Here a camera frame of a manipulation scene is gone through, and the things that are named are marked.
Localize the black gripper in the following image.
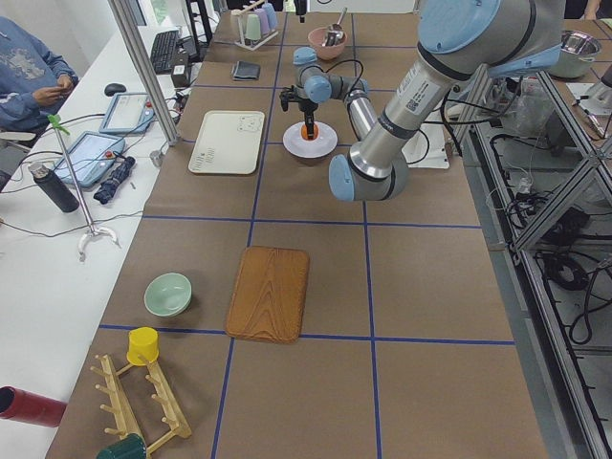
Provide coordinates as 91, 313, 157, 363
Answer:
294, 0, 307, 23
298, 98, 317, 141

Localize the orange fruit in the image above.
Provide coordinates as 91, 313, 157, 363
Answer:
300, 123, 318, 142

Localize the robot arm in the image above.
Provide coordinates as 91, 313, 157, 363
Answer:
294, 1, 565, 201

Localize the cream bear tray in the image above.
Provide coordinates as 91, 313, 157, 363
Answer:
187, 110, 265, 175

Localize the wooden tray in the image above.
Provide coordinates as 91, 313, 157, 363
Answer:
225, 246, 310, 344

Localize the white plate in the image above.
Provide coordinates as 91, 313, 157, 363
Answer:
283, 121, 338, 160

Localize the blue pastel cup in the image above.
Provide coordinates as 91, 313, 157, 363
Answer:
262, 3, 277, 30

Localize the metal scoop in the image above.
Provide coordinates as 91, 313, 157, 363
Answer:
322, 8, 347, 47

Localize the pink bowl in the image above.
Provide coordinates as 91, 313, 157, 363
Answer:
307, 27, 348, 61

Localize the purple pastel cup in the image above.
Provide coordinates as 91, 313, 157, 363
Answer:
254, 8, 271, 35

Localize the green pastel cup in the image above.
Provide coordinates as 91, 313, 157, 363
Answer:
245, 13, 262, 41

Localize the grey folded cloth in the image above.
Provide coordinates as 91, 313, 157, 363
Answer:
231, 60, 261, 81

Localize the black box device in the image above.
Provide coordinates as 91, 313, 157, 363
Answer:
171, 64, 191, 88

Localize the black keyboard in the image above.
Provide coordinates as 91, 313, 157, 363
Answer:
149, 30, 180, 75

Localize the far teach pendant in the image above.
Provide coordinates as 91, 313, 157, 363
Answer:
98, 93, 154, 135

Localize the teach pendant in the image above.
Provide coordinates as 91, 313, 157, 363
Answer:
60, 131, 125, 188
98, 93, 154, 135

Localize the black computer mouse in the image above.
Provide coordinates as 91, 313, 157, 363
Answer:
104, 83, 126, 97

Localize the folded dark umbrella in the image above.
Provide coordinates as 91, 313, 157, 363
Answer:
94, 156, 136, 205

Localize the near teach pendant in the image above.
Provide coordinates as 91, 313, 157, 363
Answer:
60, 131, 125, 188

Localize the green bowl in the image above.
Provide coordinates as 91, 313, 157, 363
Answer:
143, 273, 192, 317

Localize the metal stand with green clip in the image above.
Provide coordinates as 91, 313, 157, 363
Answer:
48, 115, 120, 263

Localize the black water bottle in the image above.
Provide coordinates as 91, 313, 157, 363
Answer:
29, 162, 79, 213

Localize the yellow cup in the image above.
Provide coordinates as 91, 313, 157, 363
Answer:
126, 327, 160, 366

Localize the seated person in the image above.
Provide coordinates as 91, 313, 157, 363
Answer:
1, 17, 79, 132

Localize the steel mixing bowl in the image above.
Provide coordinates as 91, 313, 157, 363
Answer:
548, 31, 601, 79

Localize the wooden cup rack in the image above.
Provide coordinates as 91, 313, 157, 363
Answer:
90, 354, 192, 458

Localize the dark green cup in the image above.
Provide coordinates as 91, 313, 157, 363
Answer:
96, 433, 147, 459

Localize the red cylinder bottle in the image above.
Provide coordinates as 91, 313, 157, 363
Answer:
1, 386, 67, 427

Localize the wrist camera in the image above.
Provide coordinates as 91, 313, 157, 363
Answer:
279, 85, 301, 112

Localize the white wire cup rack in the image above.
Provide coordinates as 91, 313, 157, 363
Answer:
230, 1, 278, 51

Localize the aluminium frame post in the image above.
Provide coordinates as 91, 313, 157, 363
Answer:
108, 0, 179, 146

